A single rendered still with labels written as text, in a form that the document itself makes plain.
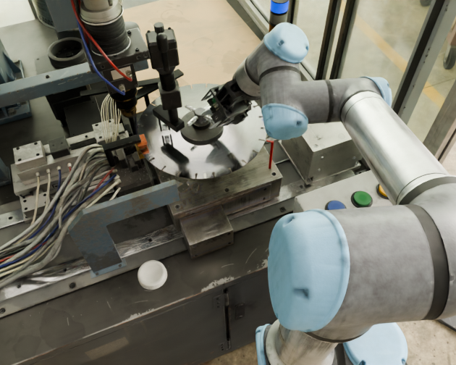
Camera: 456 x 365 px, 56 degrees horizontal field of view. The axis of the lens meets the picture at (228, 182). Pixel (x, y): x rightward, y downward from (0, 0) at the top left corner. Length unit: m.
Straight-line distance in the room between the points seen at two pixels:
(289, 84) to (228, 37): 0.99
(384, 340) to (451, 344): 1.17
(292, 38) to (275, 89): 0.09
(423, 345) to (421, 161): 1.43
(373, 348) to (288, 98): 0.45
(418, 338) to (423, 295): 1.52
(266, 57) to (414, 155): 0.33
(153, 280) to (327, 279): 0.73
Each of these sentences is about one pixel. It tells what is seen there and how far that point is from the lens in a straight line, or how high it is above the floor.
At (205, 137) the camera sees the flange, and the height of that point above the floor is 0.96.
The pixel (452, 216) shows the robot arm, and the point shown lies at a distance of 0.46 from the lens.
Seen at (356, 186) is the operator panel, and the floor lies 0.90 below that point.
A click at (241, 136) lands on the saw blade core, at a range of 1.07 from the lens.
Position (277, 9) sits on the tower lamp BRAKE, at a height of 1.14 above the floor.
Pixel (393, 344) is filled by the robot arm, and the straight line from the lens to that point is 0.84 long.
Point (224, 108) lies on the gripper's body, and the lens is 0.92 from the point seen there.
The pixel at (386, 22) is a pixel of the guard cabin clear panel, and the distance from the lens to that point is 1.14.
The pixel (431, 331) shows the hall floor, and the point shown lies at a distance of 1.98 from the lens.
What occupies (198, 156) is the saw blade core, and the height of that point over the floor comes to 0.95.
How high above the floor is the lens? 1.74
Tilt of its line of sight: 53 degrees down
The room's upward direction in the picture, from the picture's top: 2 degrees counter-clockwise
